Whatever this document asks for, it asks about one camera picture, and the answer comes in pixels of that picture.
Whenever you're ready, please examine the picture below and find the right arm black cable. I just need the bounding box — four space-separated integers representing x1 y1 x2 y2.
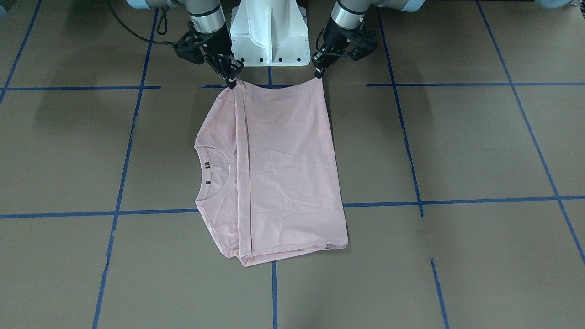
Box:
108 0 179 46

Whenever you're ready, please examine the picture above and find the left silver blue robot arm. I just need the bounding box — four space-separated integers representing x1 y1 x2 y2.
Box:
311 0 425 79

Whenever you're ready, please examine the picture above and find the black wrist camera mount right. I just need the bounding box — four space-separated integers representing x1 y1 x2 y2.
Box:
173 31 205 65

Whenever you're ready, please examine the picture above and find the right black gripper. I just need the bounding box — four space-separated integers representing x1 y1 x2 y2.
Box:
197 24 244 89

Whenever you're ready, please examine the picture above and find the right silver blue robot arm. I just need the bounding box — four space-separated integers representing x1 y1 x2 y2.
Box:
127 0 243 88

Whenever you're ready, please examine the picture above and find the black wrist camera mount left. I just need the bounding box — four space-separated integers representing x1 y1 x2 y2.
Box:
350 27 378 62

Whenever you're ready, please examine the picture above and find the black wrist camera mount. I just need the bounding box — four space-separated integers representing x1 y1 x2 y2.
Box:
350 27 378 62
173 31 205 65

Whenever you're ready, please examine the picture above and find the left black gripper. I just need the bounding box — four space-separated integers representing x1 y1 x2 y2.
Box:
311 17 363 79

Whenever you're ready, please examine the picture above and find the pink Snoopy t-shirt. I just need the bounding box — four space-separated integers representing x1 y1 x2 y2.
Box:
194 78 349 267

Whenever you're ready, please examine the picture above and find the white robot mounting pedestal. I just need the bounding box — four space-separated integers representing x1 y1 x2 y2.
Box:
230 0 311 67

